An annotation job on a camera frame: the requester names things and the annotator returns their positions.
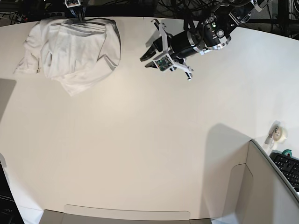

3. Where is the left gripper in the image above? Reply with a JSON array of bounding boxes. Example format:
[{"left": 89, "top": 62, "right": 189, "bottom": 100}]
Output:
[{"left": 140, "top": 19, "right": 194, "bottom": 81}]

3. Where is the white printed t-shirt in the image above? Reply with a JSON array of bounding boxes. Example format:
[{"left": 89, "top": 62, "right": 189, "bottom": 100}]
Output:
[{"left": 14, "top": 18, "right": 121, "bottom": 96}]

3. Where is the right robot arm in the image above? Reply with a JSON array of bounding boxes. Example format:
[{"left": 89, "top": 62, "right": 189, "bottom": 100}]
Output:
[{"left": 64, "top": 0, "right": 89, "bottom": 23}]

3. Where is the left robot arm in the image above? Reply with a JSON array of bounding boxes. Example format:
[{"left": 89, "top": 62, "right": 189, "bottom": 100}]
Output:
[{"left": 140, "top": 0, "right": 269, "bottom": 80}]

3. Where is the clear tape dispenser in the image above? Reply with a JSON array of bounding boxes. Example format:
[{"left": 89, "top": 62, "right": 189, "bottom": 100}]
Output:
[{"left": 264, "top": 121, "right": 288, "bottom": 150}]

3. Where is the green tape roll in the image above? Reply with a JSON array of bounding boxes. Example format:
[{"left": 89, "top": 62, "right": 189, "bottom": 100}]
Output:
[{"left": 282, "top": 149, "right": 292, "bottom": 157}]

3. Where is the beige cardboard box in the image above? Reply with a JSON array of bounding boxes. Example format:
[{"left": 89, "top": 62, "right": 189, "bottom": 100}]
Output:
[{"left": 40, "top": 140, "right": 299, "bottom": 224}]

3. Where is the black computer keyboard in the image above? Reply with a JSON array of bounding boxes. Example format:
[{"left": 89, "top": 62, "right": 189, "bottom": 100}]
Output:
[{"left": 270, "top": 153, "right": 299, "bottom": 192}]

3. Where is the black monitor corner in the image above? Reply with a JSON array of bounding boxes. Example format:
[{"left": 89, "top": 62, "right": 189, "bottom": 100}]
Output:
[{"left": 0, "top": 155, "right": 24, "bottom": 224}]

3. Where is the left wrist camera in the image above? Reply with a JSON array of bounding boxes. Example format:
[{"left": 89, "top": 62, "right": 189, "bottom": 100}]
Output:
[{"left": 153, "top": 55, "right": 174, "bottom": 72}]

